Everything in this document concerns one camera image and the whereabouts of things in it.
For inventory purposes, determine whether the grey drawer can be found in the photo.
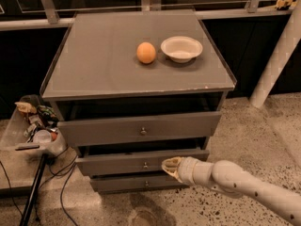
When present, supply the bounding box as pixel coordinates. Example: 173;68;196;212
76;147;209;177
90;171;184;193
58;111;221;147

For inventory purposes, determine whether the green patterned item in bin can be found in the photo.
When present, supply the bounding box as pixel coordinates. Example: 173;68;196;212
37;105;58;122

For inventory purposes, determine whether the black floor cable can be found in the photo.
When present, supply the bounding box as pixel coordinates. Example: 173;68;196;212
0;148;79;226

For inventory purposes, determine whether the white diagonal pillar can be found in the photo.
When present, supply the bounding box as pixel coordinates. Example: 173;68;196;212
249;0;301;108

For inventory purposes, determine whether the brown item in bin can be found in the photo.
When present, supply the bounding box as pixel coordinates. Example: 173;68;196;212
15;102;37;114

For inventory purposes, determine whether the white bowl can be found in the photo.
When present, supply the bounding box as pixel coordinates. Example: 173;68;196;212
161;36;203;63

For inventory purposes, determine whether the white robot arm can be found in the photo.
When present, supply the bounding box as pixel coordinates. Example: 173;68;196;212
162;156;301;226

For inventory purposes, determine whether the orange fruit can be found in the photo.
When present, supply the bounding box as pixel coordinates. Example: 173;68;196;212
136;42;156;64

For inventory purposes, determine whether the yellow object on ledge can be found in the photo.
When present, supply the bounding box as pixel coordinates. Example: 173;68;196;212
276;0;294;10

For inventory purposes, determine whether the metal railing frame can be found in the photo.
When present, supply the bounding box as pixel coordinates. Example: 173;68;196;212
0;0;301;32

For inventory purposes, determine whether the grey top drawer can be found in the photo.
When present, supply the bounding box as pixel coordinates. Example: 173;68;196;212
58;111;221;147

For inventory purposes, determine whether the grey drawer cabinet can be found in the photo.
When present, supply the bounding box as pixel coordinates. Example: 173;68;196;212
40;8;237;194

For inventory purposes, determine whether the grey bottom drawer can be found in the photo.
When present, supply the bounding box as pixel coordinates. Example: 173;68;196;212
90;171;184;193

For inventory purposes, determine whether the white round lid in bin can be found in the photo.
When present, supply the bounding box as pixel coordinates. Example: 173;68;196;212
33;130;52;143

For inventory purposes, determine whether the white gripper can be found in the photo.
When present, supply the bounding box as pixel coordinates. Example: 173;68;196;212
162;156;214;186

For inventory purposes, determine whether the black stand pole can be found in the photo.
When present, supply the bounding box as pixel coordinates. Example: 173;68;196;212
19;153;48;226

